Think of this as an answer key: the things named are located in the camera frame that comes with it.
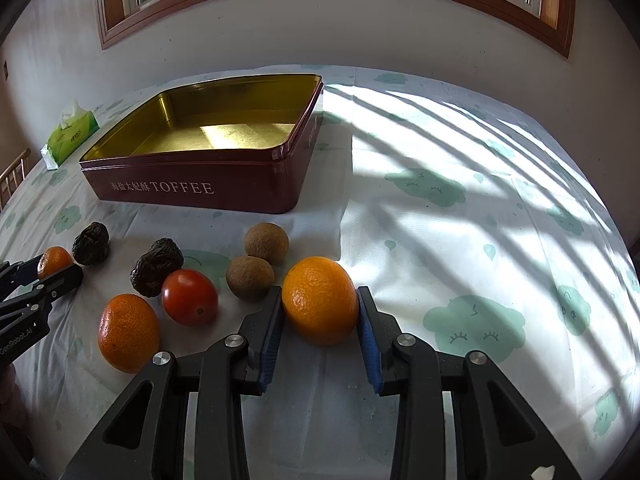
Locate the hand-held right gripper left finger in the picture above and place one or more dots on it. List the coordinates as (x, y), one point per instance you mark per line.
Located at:
(270, 342)

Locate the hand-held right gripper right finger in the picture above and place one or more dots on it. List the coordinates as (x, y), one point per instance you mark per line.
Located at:
(367, 347)

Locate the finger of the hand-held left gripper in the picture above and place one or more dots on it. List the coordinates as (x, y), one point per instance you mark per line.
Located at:
(62, 280)
(22, 270)

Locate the small orange kumquat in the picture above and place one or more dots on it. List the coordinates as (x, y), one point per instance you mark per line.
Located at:
(57, 259)

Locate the dark dried date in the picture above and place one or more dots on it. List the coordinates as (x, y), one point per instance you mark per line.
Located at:
(91, 244)
(156, 267)

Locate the large orange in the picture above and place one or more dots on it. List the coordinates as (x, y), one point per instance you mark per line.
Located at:
(320, 300)

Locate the mandarin with dark spot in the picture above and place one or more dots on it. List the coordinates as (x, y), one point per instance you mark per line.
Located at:
(127, 332)

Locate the red tomato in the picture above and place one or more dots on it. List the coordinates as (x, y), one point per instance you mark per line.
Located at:
(190, 297)

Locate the gold metal tray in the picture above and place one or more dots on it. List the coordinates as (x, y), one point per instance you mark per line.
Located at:
(200, 187)

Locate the cloud print tablecloth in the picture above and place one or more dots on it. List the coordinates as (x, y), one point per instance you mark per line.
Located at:
(450, 260)

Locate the green tissue pack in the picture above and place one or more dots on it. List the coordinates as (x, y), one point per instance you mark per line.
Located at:
(70, 135)

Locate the wooden framed window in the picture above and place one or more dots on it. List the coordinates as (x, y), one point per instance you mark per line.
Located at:
(350, 5)

